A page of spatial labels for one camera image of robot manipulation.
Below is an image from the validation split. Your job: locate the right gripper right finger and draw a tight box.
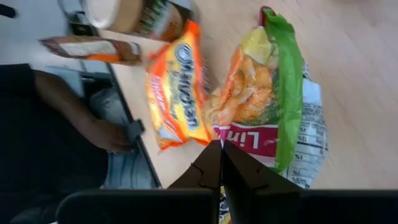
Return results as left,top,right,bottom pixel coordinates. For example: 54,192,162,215
223,139,302,191

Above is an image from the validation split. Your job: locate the green pink chips bag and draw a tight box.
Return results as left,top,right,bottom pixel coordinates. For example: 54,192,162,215
203,6,330,224

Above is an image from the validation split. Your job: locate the orange Maruchan ramen packet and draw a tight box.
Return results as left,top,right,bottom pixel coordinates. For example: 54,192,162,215
145,19,215,151

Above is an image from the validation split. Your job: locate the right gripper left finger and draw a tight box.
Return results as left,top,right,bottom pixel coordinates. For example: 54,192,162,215
167,139,223,190

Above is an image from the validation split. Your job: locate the person's hand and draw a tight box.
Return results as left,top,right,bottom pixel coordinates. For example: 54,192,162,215
88,119,137,154

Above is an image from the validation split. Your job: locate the tan lidded food jar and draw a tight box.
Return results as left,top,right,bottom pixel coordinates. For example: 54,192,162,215
81,0,193,43

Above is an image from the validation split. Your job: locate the brown snack bar wrapper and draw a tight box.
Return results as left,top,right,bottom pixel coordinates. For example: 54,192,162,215
39,35,143,65

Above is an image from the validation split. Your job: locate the person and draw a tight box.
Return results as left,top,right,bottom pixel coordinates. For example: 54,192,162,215
0,63,161,224

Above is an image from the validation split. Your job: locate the black table edge clamp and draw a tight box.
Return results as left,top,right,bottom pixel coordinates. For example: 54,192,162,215
125,119,146,144

